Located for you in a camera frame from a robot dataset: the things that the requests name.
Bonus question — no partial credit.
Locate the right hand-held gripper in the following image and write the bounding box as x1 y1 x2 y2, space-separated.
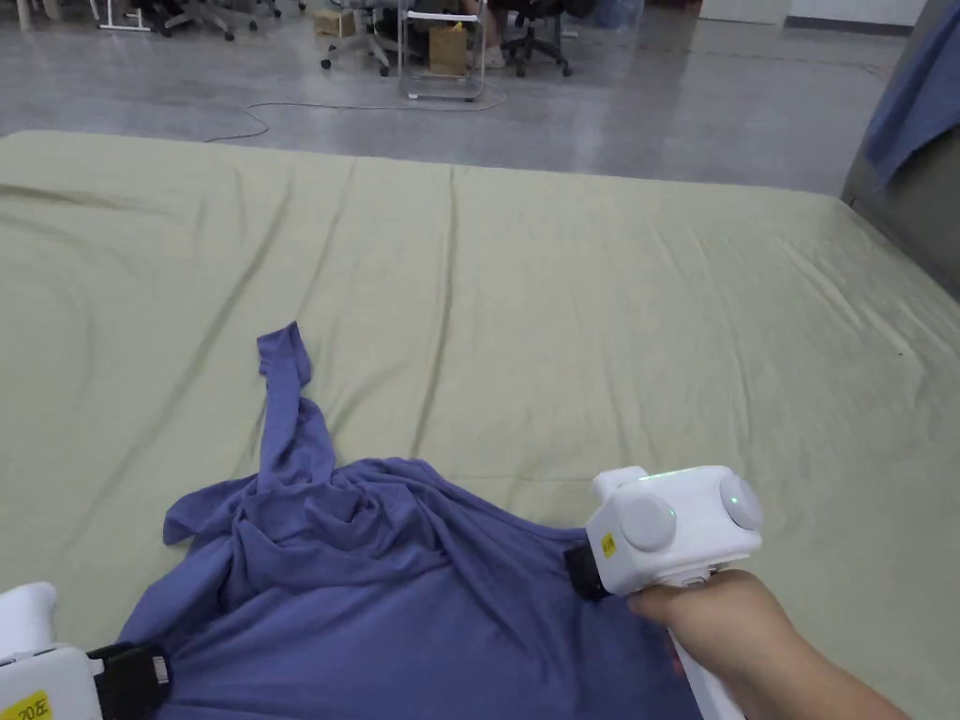
563 464 766 720

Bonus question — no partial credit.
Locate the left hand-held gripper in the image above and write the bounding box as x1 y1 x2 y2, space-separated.
0 583 178 720

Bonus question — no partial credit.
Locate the dark blue shirt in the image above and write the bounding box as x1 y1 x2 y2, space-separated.
112 321 700 720

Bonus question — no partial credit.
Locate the person's right forearm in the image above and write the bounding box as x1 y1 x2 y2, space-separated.
738 633 915 720

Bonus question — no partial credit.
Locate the person's right hand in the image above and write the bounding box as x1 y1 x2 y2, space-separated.
625 568 820 700

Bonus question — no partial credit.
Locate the bed with pale green sheet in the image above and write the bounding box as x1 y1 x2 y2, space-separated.
0 130 960 720

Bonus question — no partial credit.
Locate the blue cloth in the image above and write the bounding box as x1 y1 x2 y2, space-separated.
862 0 960 190

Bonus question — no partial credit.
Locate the black office chair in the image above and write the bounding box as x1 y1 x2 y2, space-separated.
501 0 576 78

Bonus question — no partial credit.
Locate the clear acrylic stand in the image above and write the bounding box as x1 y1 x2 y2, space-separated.
397 0 488 103

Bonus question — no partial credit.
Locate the brown paper bag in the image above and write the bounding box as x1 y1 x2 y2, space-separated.
427 22 471 76

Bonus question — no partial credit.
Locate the grey office chair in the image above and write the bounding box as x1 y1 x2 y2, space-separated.
159 0 238 43
320 0 400 78

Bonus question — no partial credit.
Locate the cardboard carton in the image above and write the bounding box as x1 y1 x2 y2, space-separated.
312 7 358 38

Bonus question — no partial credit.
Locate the white table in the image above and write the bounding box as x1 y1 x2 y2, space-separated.
97 0 155 36

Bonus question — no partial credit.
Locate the thin floor cable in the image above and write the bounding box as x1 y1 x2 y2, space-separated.
201 74 513 143

